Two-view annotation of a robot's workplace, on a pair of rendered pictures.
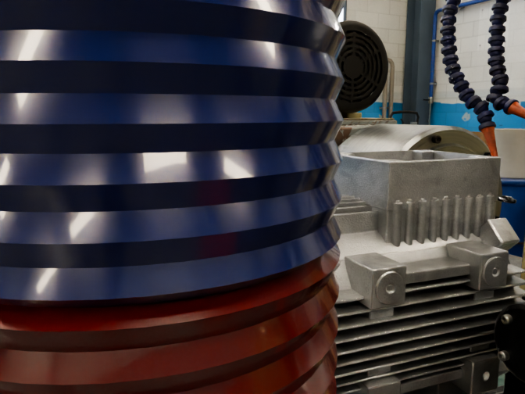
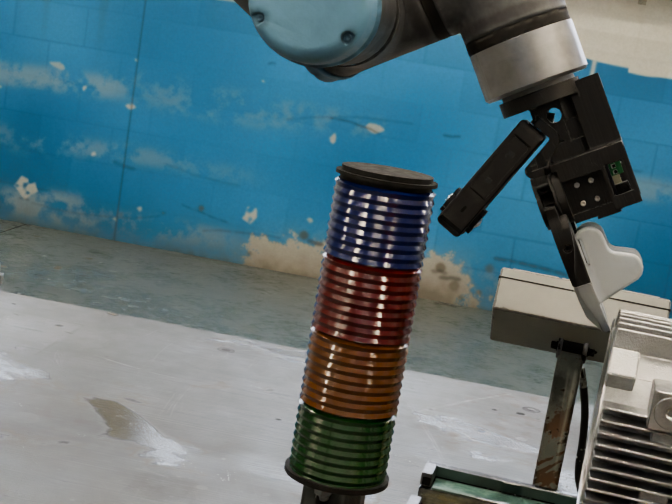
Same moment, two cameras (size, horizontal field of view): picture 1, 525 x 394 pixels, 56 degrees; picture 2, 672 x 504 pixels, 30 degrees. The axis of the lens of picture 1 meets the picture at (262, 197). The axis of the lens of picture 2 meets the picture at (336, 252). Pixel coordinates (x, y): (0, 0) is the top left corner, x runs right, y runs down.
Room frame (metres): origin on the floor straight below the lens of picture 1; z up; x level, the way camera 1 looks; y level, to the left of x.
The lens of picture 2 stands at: (-0.55, -0.37, 1.29)
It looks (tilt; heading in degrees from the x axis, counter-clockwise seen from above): 10 degrees down; 34
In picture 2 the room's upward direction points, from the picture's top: 9 degrees clockwise
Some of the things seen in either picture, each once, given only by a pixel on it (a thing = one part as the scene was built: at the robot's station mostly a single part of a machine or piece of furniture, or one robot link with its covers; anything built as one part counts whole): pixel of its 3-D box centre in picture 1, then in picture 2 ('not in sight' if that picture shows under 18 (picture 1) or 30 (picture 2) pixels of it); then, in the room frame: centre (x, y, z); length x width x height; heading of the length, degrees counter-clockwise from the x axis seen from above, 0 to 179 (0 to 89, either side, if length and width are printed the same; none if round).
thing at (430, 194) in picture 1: (408, 192); not in sight; (0.46, -0.14, 1.11); 0.12 x 0.11 x 0.07; 112
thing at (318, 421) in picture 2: not in sight; (342, 439); (0.07, 0.02, 1.05); 0.06 x 0.06 x 0.04
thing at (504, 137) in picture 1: (510, 152); not in sight; (2.52, -1.27, 0.99); 0.24 x 0.22 x 0.24; 27
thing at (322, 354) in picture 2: not in sight; (354, 368); (0.07, 0.02, 1.10); 0.06 x 0.06 x 0.04
